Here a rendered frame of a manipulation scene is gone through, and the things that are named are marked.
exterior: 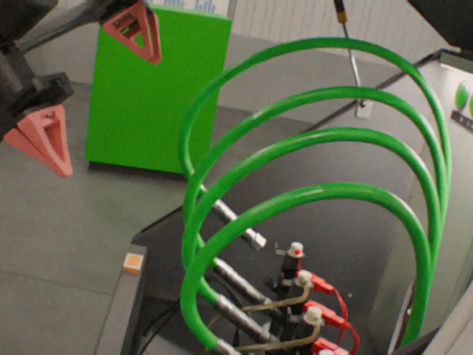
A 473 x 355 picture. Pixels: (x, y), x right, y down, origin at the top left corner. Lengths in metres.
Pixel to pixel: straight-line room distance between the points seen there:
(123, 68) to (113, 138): 0.54
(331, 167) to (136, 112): 3.04
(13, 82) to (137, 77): 3.36
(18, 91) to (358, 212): 0.73
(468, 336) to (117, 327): 0.59
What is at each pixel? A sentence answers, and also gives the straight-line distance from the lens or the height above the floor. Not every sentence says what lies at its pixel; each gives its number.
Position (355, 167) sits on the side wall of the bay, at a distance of 1.04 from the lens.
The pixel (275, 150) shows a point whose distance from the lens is 0.50.
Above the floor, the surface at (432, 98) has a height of 1.38.
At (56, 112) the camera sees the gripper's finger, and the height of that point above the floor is 1.30.
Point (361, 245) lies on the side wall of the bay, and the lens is 1.11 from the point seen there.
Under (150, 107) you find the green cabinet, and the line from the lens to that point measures 3.96.
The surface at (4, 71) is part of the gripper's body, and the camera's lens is 0.58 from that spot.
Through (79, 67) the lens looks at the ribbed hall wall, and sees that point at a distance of 7.47.
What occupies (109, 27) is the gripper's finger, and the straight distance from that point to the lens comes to 0.77.
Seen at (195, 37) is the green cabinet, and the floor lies 1.13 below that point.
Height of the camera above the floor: 1.45
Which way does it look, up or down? 19 degrees down
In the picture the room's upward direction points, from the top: 11 degrees clockwise
